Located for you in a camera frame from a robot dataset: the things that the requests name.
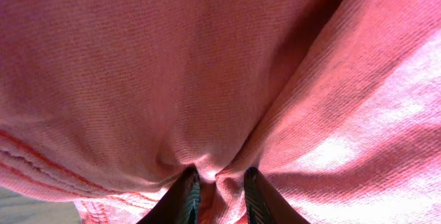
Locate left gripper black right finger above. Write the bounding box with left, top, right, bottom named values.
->
left=244, top=167, right=309, bottom=224

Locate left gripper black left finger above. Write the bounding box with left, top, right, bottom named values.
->
left=137, top=167, right=201, bottom=224

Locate red soccer t-shirt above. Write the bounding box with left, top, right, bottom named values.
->
left=1, top=0, right=440, bottom=223

